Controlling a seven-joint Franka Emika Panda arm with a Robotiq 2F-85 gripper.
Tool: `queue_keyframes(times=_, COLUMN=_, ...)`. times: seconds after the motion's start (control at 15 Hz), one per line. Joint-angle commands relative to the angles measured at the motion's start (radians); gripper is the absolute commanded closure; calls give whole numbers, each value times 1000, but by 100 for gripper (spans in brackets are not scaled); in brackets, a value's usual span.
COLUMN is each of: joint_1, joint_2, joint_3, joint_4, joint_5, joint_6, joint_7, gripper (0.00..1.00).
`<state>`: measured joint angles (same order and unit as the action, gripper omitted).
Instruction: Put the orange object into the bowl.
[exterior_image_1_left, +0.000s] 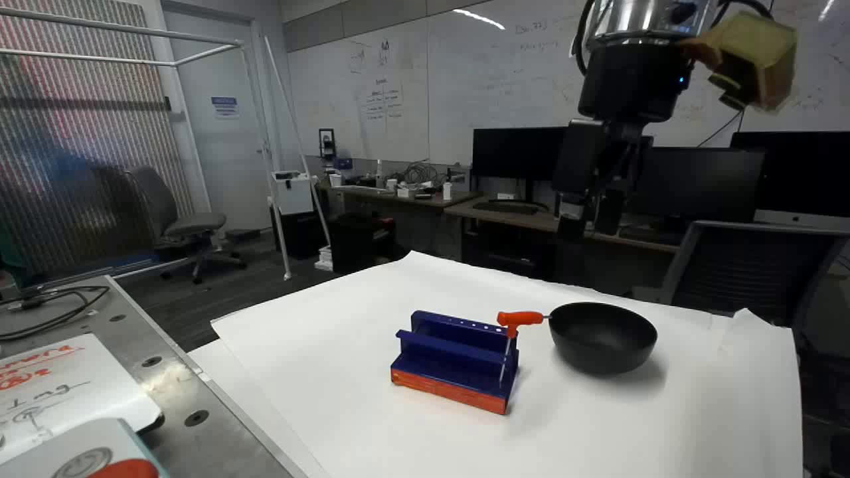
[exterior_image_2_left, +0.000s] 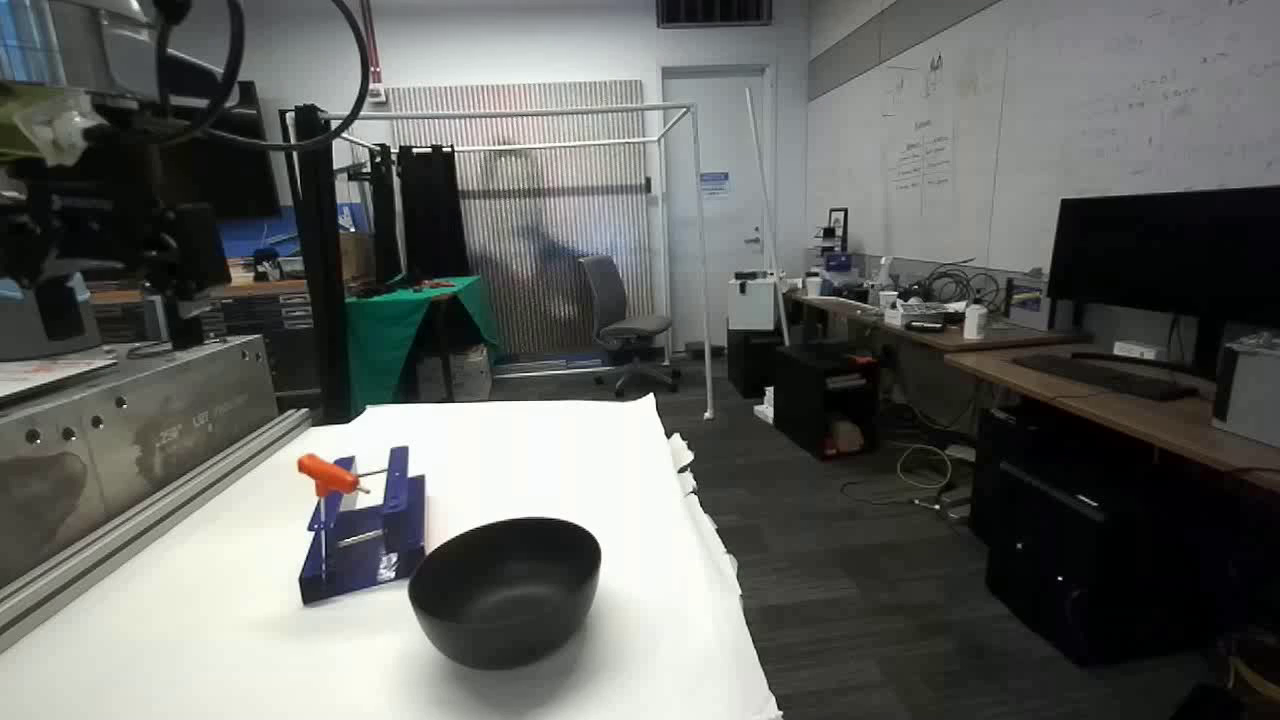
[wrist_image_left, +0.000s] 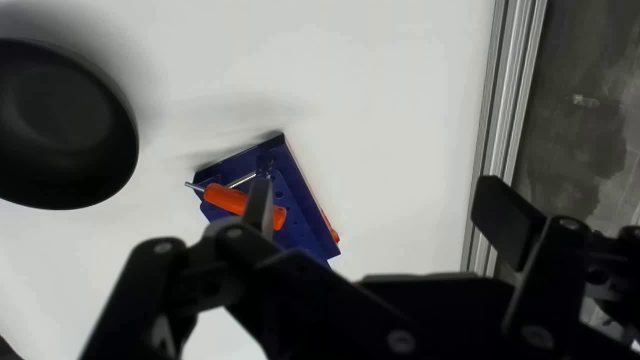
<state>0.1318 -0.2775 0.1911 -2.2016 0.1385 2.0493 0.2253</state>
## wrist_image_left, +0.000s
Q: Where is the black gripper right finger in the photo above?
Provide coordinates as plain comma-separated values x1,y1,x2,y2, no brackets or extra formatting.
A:
472,175,640,360

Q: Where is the aluminium table edge rail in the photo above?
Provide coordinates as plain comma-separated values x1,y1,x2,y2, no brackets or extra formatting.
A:
460,0,550,276

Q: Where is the blue orange tool holder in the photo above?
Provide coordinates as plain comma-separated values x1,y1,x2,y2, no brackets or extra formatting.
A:
192,133,339,264

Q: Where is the black bowl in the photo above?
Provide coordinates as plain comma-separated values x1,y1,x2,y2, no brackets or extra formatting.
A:
0,37,139,210

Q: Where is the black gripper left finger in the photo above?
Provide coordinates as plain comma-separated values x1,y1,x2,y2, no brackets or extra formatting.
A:
79,177,426,360

